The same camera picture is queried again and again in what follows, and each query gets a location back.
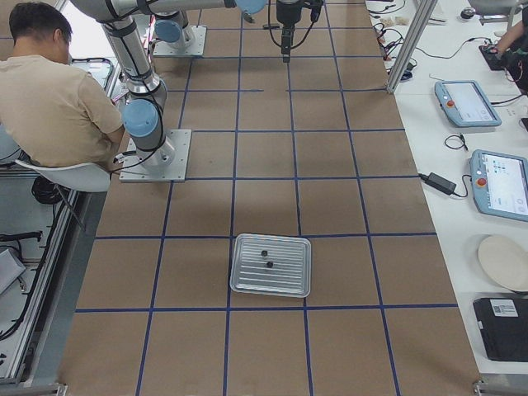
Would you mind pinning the man in beige shirt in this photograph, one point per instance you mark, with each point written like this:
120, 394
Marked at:
58, 114

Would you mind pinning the white plastic chair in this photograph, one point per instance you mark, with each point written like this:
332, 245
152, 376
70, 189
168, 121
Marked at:
84, 177

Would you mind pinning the silver ribbed metal tray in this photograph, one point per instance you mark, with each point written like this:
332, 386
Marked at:
289, 277

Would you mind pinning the far blue teach pendant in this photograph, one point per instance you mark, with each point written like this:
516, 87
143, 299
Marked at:
465, 104

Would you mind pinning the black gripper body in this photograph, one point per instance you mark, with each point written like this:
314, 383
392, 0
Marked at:
286, 12

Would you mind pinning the black power adapter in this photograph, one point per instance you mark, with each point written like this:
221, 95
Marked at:
439, 183

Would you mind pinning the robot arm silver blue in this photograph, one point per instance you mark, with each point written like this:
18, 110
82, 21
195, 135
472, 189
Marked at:
115, 15

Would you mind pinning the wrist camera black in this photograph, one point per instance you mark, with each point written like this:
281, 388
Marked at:
315, 7

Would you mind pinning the near blue teach pendant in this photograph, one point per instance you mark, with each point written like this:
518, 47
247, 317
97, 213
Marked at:
499, 184

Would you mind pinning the aluminium frame post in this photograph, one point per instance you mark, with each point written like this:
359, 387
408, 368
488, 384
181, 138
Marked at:
415, 30

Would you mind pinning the black laptop case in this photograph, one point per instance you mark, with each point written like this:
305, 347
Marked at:
502, 323

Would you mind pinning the green brake shoe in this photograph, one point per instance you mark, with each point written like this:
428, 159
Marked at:
248, 17

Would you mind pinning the blue teach pendant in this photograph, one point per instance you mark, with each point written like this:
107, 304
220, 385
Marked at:
499, 184
465, 104

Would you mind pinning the beige round plate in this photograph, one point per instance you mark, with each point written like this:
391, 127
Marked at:
505, 262

